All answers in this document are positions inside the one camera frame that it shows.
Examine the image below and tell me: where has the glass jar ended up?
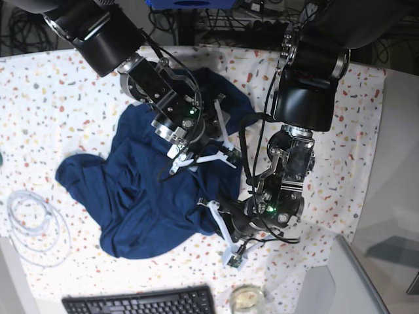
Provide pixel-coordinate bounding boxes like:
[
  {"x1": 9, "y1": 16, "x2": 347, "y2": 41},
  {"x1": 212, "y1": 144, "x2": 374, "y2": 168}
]
[{"x1": 229, "y1": 285, "x2": 266, "y2": 314}]

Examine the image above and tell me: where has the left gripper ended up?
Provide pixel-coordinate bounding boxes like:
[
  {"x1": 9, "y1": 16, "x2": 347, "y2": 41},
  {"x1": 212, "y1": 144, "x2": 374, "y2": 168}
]
[{"x1": 197, "y1": 198, "x2": 262, "y2": 270}]

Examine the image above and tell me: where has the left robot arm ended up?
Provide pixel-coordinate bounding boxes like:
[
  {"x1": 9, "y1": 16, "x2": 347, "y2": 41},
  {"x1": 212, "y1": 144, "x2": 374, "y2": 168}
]
[{"x1": 206, "y1": 1, "x2": 418, "y2": 269}]

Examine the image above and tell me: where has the dark blue t-shirt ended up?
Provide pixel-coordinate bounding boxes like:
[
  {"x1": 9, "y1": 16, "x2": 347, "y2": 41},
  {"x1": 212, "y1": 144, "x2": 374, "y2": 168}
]
[{"x1": 54, "y1": 67, "x2": 259, "y2": 260}]

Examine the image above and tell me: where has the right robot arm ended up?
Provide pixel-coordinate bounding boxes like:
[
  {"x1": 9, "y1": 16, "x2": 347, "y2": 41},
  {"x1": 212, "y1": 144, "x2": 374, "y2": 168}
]
[{"x1": 14, "y1": 1, "x2": 241, "y2": 174}]

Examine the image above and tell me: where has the blue box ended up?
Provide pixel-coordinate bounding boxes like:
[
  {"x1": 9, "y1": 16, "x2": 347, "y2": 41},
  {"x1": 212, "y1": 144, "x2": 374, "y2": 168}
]
[{"x1": 145, "y1": 0, "x2": 241, "y2": 10}]

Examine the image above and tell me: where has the black keyboard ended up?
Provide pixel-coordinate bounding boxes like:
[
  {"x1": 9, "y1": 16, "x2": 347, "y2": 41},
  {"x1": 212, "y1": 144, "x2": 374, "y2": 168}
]
[{"x1": 62, "y1": 285, "x2": 215, "y2": 314}]

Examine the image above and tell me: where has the terrazzo patterned tablecloth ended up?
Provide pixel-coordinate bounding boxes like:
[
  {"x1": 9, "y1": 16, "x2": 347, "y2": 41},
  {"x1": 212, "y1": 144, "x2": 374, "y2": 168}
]
[{"x1": 1, "y1": 50, "x2": 386, "y2": 313}]

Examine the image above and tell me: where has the coiled white cable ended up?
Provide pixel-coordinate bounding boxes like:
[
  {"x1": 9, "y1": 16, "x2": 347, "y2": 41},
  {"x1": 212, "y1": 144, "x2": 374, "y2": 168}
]
[{"x1": 6, "y1": 189, "x2": 73, "y2": 269}]

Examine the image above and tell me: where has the black power strip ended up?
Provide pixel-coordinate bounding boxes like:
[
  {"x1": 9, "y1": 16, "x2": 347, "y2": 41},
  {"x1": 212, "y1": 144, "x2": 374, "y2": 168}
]
[{"x1": 196, "y1": 16, "x2": 289, "y2": 32}]

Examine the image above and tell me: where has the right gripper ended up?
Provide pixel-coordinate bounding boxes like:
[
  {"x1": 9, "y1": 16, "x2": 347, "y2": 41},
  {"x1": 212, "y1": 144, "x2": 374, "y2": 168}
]
[{"x1": 167, "y1": 94, "x2": 241, "y2": 175}]

